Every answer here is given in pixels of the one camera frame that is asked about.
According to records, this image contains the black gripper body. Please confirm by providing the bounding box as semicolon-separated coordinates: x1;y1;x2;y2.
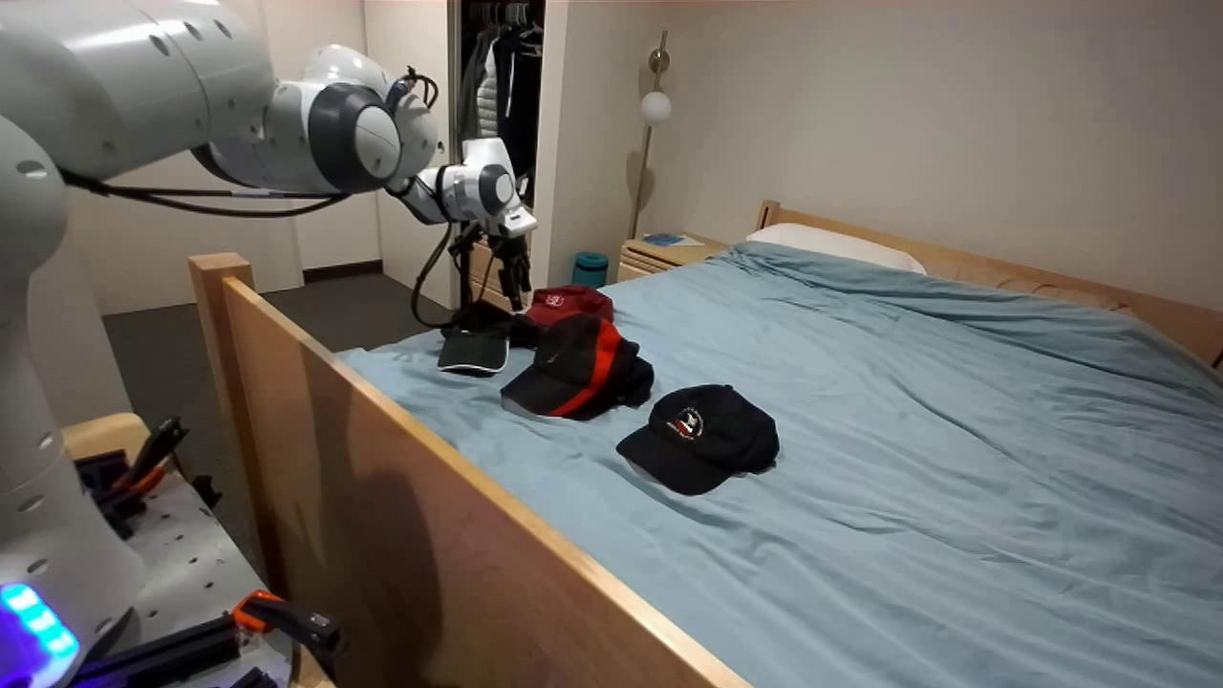
451;224;531;313

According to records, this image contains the black cap white swoosh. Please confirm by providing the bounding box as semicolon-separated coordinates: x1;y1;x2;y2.
440;302;539;373

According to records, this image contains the black cap orange brim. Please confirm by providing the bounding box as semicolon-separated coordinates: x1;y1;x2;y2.
506;317;655;421

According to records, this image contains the black cap red white logo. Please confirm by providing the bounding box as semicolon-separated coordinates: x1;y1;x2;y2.
615;387;781;495

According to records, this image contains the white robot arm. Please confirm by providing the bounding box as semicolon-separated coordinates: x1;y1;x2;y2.
0;0;535;688

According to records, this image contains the teal round container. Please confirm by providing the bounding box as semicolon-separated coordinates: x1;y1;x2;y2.
575;252;609;288

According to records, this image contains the wooden nightstand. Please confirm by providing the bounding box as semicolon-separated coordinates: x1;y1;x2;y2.
615;232;724;283

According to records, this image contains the white pillow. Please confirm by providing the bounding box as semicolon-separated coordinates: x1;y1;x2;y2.
745;220;929;274

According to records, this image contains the white door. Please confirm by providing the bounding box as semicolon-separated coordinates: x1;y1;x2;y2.
68;188;303;313

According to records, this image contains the black orange clamp tool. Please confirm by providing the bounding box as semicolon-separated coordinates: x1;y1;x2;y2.
231;590;339;661

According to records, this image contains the perforated metal work table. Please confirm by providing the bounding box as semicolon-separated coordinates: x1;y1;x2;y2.
115;474;293;688

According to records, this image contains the blue bed sheet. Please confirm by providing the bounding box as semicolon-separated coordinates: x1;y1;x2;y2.
357;244;1223;688

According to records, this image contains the globe wall lamp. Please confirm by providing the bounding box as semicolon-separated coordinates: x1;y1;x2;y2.
632;39;673;224

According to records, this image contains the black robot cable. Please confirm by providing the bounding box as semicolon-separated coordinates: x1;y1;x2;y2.
60;70;512;331

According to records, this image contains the wooden bed frame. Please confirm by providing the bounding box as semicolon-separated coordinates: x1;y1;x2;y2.
195;209;1223;688

